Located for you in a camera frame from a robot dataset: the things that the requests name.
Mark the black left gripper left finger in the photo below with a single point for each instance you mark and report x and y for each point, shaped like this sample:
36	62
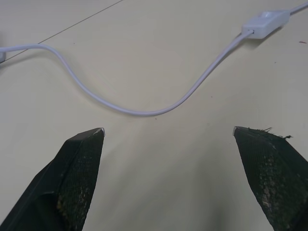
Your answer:
65	183

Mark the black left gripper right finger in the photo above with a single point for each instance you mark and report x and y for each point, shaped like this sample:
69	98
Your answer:
276	178

